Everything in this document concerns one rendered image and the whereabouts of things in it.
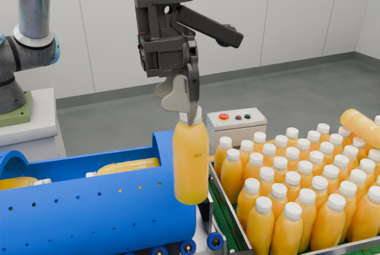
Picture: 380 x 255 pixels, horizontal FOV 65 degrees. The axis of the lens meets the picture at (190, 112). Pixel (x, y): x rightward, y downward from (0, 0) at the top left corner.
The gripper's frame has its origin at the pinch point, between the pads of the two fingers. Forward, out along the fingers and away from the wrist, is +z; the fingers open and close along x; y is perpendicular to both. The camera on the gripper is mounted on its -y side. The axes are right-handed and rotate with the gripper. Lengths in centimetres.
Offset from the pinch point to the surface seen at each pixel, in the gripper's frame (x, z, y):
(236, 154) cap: -24.3, 28.8, -20.1
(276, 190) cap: -7.4, 30.0, -23.8
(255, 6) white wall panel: -321, 25, -178
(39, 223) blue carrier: -5.3, 21.5, 31.0
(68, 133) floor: -243, 121, 65
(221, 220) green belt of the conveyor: -19, 49, -13
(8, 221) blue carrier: -6.3, 20.0, 36.5
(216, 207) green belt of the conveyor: -25, 48, -14
